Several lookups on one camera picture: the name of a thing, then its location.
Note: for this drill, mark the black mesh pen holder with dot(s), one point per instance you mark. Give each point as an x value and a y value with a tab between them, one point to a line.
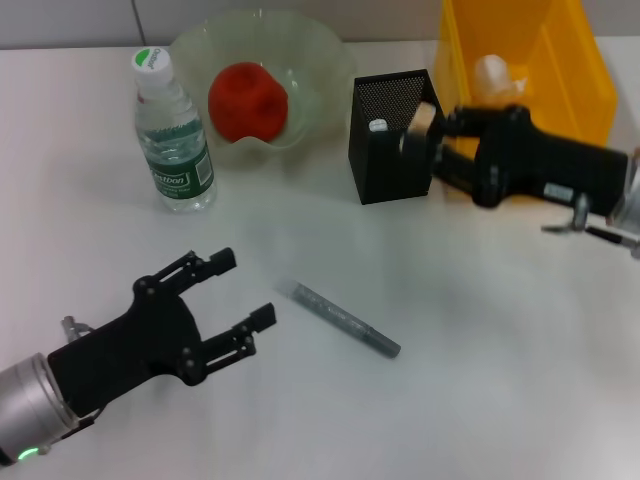
385	170

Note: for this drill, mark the yellow plastic bin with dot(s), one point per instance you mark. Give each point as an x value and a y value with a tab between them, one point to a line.
565	75

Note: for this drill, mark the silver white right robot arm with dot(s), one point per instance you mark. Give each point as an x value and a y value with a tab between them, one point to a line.
632	200

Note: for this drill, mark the beige eraser with barcode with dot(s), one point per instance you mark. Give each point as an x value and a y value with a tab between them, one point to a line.
417	130

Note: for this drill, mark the clear green-label water bottle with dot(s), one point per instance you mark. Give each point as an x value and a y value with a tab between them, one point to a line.
175	160

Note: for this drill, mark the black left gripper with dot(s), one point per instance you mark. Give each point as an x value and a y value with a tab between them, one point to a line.
125	350

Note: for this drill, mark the pale green glass fruit bowl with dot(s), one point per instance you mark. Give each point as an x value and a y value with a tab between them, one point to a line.
310	65

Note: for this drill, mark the grey pen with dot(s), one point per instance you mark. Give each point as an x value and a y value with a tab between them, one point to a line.
340	317

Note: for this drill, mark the white paper ball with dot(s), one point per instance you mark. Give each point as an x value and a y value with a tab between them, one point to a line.
492	70

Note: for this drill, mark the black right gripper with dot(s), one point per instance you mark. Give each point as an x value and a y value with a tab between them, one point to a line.
540	160

